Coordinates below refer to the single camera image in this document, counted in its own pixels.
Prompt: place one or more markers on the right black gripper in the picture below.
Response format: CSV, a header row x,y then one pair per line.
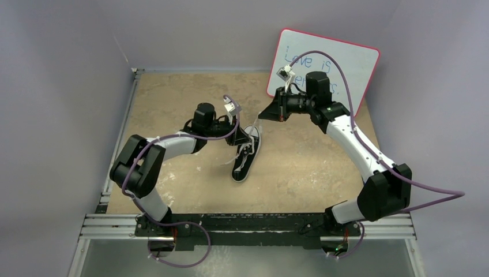
x,y
282,105

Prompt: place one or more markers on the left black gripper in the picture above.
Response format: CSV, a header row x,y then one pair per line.
x,y
239,137

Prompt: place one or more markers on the black white canvas sneaker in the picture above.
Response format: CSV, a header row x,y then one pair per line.
x,y
242,176

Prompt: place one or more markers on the white shoelace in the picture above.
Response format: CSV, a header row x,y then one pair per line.
x,y
248,151

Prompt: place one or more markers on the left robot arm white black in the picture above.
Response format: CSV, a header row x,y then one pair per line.
x,y
137,167

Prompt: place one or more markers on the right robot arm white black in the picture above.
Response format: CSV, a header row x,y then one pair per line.
x,y
387,188

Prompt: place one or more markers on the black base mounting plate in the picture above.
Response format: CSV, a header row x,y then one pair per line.
x,y
307,230

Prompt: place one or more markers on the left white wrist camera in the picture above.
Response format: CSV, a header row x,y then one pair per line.
x,y
232,109

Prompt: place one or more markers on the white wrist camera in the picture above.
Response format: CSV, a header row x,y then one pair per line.
x,y
287,74
232,109

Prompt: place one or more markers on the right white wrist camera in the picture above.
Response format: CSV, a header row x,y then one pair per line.
x,y
287,74

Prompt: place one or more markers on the whiteboard with pink frame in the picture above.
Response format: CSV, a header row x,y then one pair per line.
x,y
332,56

